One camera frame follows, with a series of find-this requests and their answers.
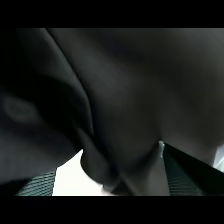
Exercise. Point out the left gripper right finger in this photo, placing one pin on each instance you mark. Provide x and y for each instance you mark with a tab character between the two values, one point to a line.
188	176

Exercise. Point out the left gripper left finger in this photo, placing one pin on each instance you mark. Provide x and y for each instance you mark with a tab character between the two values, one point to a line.
39	185

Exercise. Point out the black garment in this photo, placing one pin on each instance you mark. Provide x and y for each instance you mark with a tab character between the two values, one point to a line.
126	86

